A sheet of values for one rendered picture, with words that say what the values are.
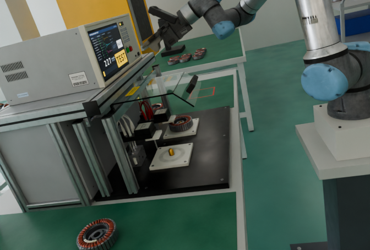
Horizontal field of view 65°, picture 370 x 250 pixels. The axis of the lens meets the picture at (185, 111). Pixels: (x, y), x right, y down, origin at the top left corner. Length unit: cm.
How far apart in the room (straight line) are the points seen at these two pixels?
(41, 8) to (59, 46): 651
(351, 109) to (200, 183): 52
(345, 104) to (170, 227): 65
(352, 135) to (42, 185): 103
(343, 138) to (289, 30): 552
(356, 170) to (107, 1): 427
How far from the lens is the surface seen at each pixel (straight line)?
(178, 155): 112
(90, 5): 490
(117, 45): 116
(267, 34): 639
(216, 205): 90
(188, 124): 130
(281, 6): 636
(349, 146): 102
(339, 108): 106
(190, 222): 87
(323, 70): 86
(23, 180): 119
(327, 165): 101
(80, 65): 102
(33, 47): 109
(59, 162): 106
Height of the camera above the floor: 132
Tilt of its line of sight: 21 degrees down
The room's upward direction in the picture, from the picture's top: 15 degrees counter-clockwise
